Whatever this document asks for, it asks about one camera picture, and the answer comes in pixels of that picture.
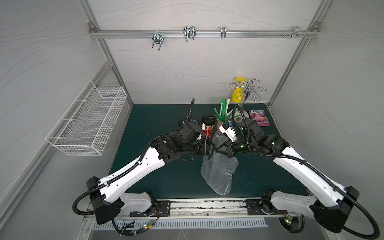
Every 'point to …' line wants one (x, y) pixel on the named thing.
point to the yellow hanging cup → (237, 95)
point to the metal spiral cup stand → (248, 89)
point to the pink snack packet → (259, 115)
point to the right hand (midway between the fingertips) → (216, 150)
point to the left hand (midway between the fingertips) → (208, 148)
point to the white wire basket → (85, 128)
